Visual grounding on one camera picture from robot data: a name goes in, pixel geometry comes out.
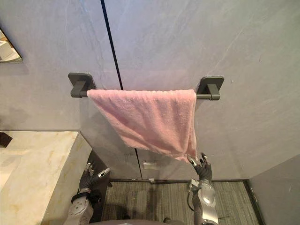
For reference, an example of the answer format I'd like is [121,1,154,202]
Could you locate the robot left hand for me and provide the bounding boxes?
[79,162,111,192]

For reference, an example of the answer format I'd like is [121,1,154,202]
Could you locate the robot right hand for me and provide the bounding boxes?
[187,152,213,181]

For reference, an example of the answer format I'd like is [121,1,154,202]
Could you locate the pink terry towel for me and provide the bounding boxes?
[87,89,197,163]

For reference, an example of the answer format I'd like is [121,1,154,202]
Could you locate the dark grey towel bar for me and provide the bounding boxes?
[67,72,225,102]

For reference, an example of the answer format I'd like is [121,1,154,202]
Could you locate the black angular fixture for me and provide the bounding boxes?
[0,132,13,148]

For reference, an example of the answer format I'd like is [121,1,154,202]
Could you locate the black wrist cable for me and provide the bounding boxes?
[187,182,195,210]

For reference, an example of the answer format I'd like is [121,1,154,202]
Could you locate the silver wall plate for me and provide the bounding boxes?
[142,161,158,171]

